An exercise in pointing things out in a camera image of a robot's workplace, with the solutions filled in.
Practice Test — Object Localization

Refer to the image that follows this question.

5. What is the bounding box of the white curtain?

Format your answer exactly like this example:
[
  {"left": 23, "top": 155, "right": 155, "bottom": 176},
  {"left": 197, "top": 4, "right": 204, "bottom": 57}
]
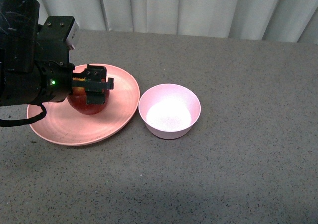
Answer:
[{"left": 37, "top": 0, "right": 318, "bottom": 44}]

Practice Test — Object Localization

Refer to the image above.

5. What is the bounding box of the pink bowl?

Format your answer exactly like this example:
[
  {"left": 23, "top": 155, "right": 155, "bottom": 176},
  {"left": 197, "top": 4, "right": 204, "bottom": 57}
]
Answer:
[{"left": 138, "top": 84, "right": 201, "bottom": 140}]

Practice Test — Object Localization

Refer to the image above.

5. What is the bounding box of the red apple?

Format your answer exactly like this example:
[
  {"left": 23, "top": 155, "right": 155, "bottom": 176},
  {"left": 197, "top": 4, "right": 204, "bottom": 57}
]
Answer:
[{"left": 67, "top": 87, "right": 110, "bottom": 115}]

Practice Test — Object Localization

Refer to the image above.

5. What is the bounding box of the pink round plate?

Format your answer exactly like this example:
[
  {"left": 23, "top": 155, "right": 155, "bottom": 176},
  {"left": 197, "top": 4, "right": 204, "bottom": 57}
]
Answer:
[{"left": 30, "top": 65, "right": 140, "bottom": 146}]

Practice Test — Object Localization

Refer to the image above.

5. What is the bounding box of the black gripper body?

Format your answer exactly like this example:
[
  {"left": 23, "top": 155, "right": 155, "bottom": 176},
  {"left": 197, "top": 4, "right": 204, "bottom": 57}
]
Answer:
[{"left": 0, "top": 40, "right": 114, "bottom": 106}]

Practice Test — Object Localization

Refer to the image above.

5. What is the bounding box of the black cable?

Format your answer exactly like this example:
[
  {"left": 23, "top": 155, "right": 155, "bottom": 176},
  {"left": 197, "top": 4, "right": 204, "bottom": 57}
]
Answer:
[{"left": 0, "top": 103, "right": 48, "bottom": 127}]

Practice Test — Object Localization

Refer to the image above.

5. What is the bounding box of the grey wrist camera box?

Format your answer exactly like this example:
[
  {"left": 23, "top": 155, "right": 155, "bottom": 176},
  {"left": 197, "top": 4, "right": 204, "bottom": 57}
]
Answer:
[{"left": 37, "top": 16, "right": 80, "bottom": 50}]

